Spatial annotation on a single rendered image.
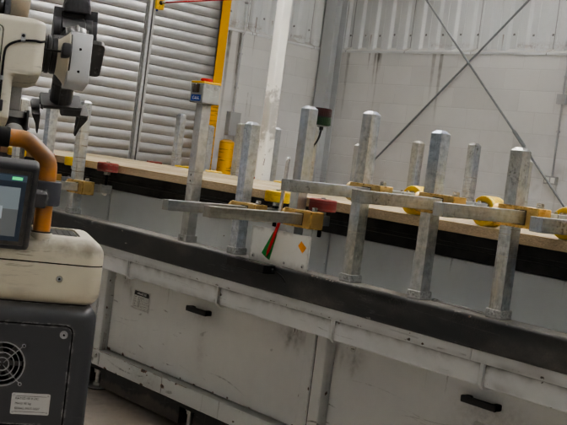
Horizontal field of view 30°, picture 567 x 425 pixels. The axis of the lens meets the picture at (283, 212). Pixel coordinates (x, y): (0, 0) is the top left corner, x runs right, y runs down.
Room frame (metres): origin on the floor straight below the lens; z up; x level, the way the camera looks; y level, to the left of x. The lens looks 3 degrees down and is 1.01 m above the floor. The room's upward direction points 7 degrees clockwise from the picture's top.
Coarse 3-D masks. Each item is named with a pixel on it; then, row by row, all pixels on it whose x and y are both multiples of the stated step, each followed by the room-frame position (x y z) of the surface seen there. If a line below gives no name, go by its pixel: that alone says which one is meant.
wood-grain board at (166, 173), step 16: (64, 160) 4.35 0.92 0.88; (96, 160) 4.34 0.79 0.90; (112, 160) 4.69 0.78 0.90; (128, 160) 5.09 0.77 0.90; (144, 176) 3.90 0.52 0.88; (160, 176) 3.82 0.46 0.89; (176, 176) 3.75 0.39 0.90; (208, 176) 4.10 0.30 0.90; (224, 176) 4.41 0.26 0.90; (256, 192) 3.41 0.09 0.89; (384, 208) 3.10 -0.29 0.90; (400, 208) 3.27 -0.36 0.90; (416, 224) 2.89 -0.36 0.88; (448, 224) 2.81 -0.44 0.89; (464, 224) 2.77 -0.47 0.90; (528, 240) 2.61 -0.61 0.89; (544, 240) 2.58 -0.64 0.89; (560, 240) 2.54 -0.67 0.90
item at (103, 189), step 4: (56, 180) 3.87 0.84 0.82; (64, 184) 3.89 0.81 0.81; (68, 184) 3.90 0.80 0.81; (72, 184) 3.91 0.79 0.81; (76, 184) 3.92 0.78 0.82; (96, 184) 4.01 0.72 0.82; (100, 184) 4.00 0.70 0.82; (64, 188) 3.89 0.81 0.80; (68, 188) 3.90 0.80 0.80; (72, 188) 3.91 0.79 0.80; (76, 188) 3.92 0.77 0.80; (96, 188) 3.98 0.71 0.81; (100, 188) 3.99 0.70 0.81; (104, 188) 4.00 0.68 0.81; (108, 188) 4.01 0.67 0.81; (100, 192) 3.99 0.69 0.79; (104, 192) 4.00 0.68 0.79; (108, 192) 4.01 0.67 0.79
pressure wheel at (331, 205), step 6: (312, 198) 3.03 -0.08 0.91; (318, 198) 3.08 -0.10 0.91; (324, 198) 3.05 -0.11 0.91; (312, 204) 3.03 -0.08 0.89; (318, 204) 3.02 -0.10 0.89; (324, 204) 3.02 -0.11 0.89; (330, 204) 3.02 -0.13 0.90; (336, 204) 3.04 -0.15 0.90; (318, 210) 3.02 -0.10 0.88; (324, 210) 3.02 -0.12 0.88; (330, 210) 3.02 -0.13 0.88; (318, 234) 3.05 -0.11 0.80
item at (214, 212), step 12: (204, 216) 2.79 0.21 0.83; (216, 216) 2.79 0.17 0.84; (228, 216) 2.81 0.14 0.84; (240, 216) 2.84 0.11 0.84; (252, 216) 2.87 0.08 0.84; (264, 216) 2.89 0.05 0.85; (276, 216) 2.92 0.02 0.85; (288, 216) 2.95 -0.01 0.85; (300, 216) 2.98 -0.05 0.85; (324, 216) 3.04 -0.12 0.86
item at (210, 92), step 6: (204, 84) 3.38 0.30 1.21; (210, 84) 3.40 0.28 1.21; (216, 84) 3.41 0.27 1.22; (204, 90) 3.38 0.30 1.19; (210, 90) 3.40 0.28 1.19; (216, 90) 3.41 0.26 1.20; (204, 96) 3.38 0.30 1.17; (210, 96) 3.40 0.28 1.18; (216, 96) 3.42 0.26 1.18; (192, 102) 3.43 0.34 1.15; (198, 102) 3.39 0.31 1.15; (204, 102) 3.39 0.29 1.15; (210, 102) 3.40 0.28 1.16; (216, 102) 3.42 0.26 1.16
